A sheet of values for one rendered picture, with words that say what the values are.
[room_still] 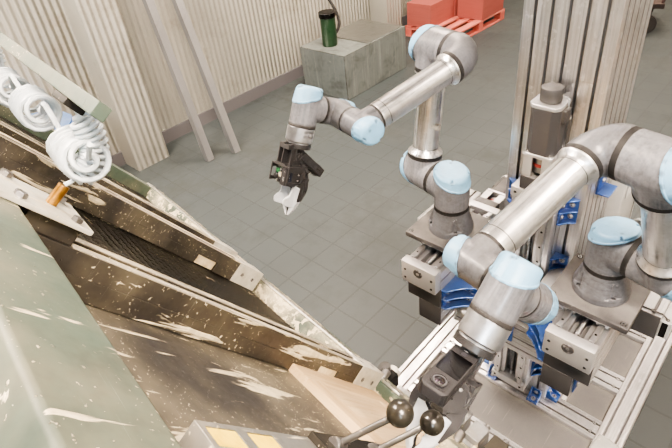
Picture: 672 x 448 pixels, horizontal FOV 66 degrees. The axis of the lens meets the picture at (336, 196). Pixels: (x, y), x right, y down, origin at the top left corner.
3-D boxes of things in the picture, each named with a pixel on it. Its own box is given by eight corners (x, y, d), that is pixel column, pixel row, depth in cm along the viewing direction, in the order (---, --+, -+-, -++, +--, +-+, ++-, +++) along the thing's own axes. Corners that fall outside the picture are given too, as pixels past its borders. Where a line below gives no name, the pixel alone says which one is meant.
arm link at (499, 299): (555, 276, 84) (536, 264, 78) (521, 335, 85) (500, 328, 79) (514, 255, 90) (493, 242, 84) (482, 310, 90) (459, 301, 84)
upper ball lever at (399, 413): (341, 463, 74) (422, 422, 70) (327, 461, 71) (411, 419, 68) (333, 435, 76) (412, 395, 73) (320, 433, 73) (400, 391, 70)
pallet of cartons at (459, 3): (452, 11, 716) (453, -20, 693) (505, 18, 670) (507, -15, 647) (404, 36, 653) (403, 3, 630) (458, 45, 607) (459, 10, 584)
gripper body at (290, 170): (267, 180, 144) (275, 138, 141) (289, 179, 151) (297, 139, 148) (285, 189, 139) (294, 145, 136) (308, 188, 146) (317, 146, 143)
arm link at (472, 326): (507, 332, 79) (460, 303, 83) (492, 358, 79) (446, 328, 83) (514, 331, 86) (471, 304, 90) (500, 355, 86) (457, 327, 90)
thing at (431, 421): (378, 466, 83) (452, 431, 79) (368, 465, 80) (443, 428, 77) (370, 442, 85) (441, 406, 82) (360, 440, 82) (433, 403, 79)
